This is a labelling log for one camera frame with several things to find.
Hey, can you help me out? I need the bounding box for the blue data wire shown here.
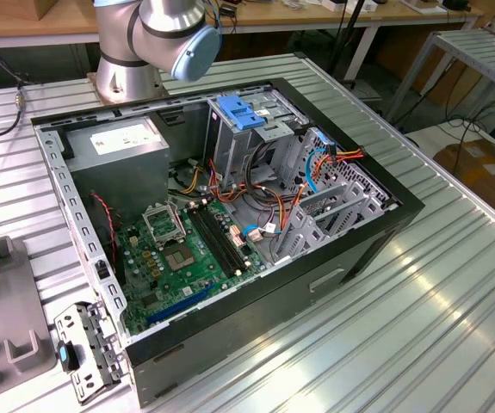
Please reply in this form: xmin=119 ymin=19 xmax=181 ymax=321
xmin=304 ymin=133 xmax=339 ymax=195

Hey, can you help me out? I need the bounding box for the orange red power wire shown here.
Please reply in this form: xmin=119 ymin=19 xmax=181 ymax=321
xmin=279 ymin=145 xmax=367 ymax=236

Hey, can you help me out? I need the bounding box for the grey metal disk bay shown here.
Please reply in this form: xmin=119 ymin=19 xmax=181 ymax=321
xmin=270 ymin=126 xmax=399 ymax=266

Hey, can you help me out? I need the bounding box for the black RAM slot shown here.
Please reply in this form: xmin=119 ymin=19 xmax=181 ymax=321
xmin=186 ymin=208 xmax=236 ymax=277
xmin=196 ymin=206 xmax=249 ymax=271

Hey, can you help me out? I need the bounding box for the grey optical drive cage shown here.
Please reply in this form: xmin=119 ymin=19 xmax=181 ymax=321
xmin=202 ymin=85 xmax=306 ymax=187

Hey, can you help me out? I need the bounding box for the metal socket cover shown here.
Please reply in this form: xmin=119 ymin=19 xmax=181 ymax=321
xmin=142 ymin=200 xmax=188 ymax=250

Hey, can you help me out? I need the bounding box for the green motherboard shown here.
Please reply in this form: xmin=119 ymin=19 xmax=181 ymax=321
xmin=115 ymin=200 xmax=269 ymax=336

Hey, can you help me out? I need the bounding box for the CPU socket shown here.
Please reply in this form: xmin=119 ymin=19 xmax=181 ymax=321
xmin=163 ymin=242 xmax=200 ymax=273

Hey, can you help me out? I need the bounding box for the blue drive cage latch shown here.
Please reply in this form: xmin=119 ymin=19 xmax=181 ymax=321
xmin=215 ymin=95 xmax=270 ymax=133

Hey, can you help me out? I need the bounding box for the blue expansion slot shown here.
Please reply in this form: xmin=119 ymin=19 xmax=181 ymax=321
xmin=145 ymin=281 xmax=217 ymax=327

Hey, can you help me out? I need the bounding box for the black open PC case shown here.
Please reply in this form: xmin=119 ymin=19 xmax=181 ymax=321
xmin=30 ymin=77 xmax=427 ymax=409

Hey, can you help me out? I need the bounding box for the grey power supply unit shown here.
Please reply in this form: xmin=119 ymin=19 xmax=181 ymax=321
xmin=64 ymin=115 xmax=171 ymax=216

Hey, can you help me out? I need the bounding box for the black case fan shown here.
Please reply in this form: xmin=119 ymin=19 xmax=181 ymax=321
xmin=88 ymin=192 xmax=124 ymax=285

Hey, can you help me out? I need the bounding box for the black tripod stand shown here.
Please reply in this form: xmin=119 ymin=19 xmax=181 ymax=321
xmin=326 ymin=0 xmax=380 ymax=91

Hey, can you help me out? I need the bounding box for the wooden desk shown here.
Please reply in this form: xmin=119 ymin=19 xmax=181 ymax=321
xmin=0 ymin=0 xmax=485 ymax=51

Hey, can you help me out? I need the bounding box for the black latch with teal tab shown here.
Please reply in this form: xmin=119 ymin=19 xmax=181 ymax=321
xmin=56 ymin=339 xmax=81 ymax=373

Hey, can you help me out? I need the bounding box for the large flat cardboard box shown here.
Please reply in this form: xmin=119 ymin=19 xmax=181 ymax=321
xmin=434 ymin=137 xmax=495 ymax=225

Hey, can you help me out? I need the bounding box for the grey parts rack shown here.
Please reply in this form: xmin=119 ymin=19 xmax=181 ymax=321
xmin=0 ymin=235 xmax=59 ymax=395

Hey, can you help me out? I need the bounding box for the metal slat side table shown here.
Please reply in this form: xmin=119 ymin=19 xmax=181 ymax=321
xmin=387 ymin=28 xmax=495 ymax=126

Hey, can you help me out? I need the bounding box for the small brown box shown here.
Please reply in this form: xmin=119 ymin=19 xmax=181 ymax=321
xmin=31 ymin=0 xmax=59 ymax=21

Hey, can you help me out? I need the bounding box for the short blue wire white plug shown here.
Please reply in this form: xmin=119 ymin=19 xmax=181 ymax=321
xmin=240 ymin=222 xmax=283 ymax=243

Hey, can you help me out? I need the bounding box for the black cable loop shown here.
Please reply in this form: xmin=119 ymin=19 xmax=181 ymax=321
xmin=246 ymin=141 xmax=281 ymax=193

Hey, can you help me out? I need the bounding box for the yellow orange wire bundle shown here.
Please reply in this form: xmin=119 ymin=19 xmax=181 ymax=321
xmin=176 ymin=157 xmax=213 ymax=199

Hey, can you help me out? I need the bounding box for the metal card retention bracket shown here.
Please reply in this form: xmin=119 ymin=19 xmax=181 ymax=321
xmin=53 ymin=300 xmax=128 ymax=406

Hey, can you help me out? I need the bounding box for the grey cable with metal connector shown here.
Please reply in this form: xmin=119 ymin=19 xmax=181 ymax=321
xmin=0 ymin=19 xmax=35 ymax=139

